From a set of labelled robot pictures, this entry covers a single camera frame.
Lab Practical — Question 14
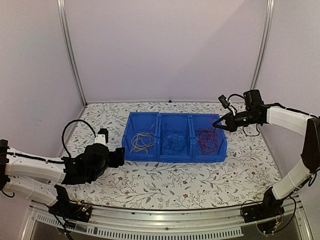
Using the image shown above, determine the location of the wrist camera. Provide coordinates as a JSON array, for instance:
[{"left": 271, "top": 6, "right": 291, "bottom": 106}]
[
  {"left": 218, "top": 94, "right": 237, "bottom": 116},
  {"left": 94, "top": 128, "right": 109, "bottom": 146}
]

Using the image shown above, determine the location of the aluminium front rail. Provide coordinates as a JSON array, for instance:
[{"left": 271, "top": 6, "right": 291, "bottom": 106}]
[{"left": 22, "top": 195, "right": 315, "bottom": 240}]

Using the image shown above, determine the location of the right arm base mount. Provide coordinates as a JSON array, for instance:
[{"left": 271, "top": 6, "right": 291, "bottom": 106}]
[{"left": 240, "top": 188, "right": 285, "bottom": 235}]

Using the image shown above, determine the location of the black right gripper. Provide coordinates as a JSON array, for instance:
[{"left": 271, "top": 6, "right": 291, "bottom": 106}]
[{"left": 213, "top": 110, "right": 260, "bottom": 132}]

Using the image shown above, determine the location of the yellow cable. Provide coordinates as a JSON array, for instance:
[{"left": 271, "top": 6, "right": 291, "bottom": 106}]
[
  {"left": 131, "top": 132, "right": 156, "bottom": 153},
  {"left": 128, "top": 124, "right": 156, "bottom": 155}
]

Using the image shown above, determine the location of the right aluminium corner post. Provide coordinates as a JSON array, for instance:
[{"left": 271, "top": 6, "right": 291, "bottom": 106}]
[{"left": 249, "top": 0, "right": 275, "bottom": 90}]

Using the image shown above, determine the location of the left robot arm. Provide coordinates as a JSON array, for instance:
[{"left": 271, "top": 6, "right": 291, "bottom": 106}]
[{"left": 0, "top": 128, "right": 125, "bottom": 217}]

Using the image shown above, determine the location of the aluminium corner post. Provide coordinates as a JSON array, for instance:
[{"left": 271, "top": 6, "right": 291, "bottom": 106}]
[
  {"left": 56, "top": 0, "right": 88, "bottom": 107},
  {"left": 249, "top": 0, "right": 275, "bottom": 90}
]

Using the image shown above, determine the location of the left aluminium corner post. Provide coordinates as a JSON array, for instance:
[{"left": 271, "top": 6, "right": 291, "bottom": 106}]
[{"left": 56, "top": 0, "right": 88, "bottom": 107}]

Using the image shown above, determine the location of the blue plastic bin near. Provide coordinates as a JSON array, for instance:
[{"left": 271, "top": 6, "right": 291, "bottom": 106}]
[{"left": 190, "top": 113, "right": 228, "bottom": 163}]

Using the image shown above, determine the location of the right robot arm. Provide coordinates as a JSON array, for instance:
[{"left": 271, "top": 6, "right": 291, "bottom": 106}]
[{"left": 212, "top": 89, "right": 320, "bottom": 218}]

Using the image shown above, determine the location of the blue plastic bin far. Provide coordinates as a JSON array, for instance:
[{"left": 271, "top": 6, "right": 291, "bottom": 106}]
[{"left": 121, "top": 112, "right": 160, "bottom": 162}]

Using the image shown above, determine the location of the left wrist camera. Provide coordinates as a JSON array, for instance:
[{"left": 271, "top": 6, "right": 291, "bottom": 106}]
[{"left": 94, "top": 128, "right": 109, "bottom": 146}]

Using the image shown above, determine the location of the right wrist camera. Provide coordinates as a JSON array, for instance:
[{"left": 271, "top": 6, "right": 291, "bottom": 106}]
[{"left": 218, "top": 94, "right": 237, "bottom": 116}]

